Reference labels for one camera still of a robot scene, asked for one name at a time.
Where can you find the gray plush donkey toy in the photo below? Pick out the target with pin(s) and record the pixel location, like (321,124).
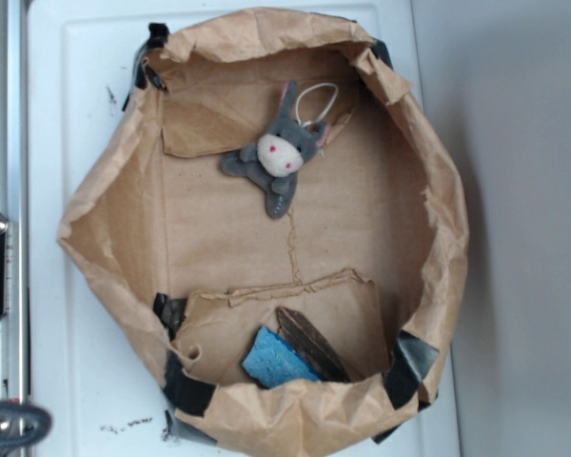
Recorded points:
(273,162)

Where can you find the brown paper bag bin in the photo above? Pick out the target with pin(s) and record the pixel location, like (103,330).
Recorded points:
(186,260)

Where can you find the blue sponge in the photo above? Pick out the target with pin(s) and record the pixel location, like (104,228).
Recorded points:
(272,361)

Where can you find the aluminum frame rail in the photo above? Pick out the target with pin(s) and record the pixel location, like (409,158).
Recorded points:
(14,323)

